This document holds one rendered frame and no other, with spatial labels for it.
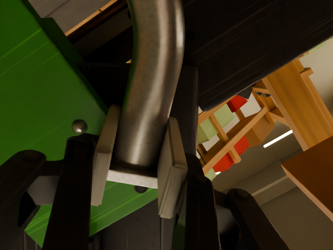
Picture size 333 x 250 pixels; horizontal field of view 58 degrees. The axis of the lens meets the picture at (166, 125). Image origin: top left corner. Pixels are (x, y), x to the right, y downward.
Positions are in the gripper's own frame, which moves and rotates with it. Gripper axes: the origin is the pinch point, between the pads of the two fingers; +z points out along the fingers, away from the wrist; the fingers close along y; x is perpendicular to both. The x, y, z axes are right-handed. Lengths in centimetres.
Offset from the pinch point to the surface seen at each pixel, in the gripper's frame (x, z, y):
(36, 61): 2.9, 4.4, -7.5
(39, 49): 3.7, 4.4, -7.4
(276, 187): -302, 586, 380
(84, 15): 2, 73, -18
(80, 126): -0.8, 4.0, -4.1
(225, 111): -83, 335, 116
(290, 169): -18, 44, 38
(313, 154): -13, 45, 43
